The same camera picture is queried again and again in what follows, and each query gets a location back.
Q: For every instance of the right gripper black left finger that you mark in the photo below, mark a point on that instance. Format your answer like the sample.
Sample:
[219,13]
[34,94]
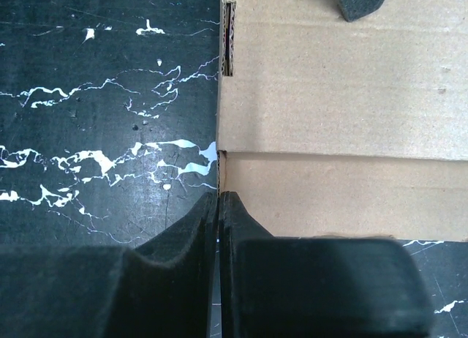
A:
[160,289]

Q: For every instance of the cardboard box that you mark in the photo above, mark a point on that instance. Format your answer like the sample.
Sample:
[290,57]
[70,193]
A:
[330,127]

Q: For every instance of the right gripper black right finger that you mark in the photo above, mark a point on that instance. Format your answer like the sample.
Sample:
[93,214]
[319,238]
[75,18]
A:
[275,286]

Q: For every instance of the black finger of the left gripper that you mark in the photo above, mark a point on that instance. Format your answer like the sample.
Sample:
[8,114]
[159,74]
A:
[360,1]

